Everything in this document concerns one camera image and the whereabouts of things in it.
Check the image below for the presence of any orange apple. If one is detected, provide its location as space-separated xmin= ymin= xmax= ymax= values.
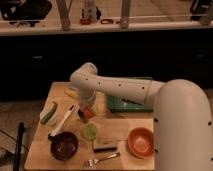
xmin=84 ymin=108 xmax=95 ymax=118

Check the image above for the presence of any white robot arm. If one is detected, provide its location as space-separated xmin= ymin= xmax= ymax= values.
xmin=70 ymin=62 xmax=213 ymax=171

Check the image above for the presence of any small metal cup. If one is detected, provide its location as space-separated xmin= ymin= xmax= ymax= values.
xmin=77 ymin=109 xmax=89 ymax=123

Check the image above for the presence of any green plastic cup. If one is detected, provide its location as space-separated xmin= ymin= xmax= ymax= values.
xmin=83 ymin=124 xmax=97 ymax=140

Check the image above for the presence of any green plastic tray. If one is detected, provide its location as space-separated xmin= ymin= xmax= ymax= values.
xmin=106 ymin=95 xmax=153 ymax=113

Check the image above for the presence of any green cucumber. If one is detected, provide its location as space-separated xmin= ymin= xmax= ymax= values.
xmin=40 ymin=102 xmax=58 ymax=124

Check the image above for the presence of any wooden block with black edge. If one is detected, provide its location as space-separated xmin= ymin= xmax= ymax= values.
xmin=92 ymin=138 xmax=117 ymax=153

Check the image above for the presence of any dark purple bowl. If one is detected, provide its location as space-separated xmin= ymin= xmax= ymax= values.
xmin=49 ymin=132 xmax=78 ymax=161

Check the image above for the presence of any silver fork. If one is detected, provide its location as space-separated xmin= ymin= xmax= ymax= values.
xmin=84 ymin=152 xmax=120 ymax=167

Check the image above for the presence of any black pole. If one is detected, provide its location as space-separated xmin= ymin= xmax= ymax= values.
xmin=13 ymin=122 xmax=25 ymax=171

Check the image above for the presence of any orange bowl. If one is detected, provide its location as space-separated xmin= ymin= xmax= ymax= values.
xmin=127 ymin=127 xmax=154 ymax=159

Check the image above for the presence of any white bottle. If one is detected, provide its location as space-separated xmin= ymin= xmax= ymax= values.
xmin=84 ymin=0 xmax=97 ymax=22

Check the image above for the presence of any black office chair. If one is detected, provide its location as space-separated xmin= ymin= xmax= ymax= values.
xmin=0 ymin=0 xmax=52 ymax=27

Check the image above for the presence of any white handled spatula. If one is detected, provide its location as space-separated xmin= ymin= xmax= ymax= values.
xmin=48 ymin=105 xmax=74 ymax=141

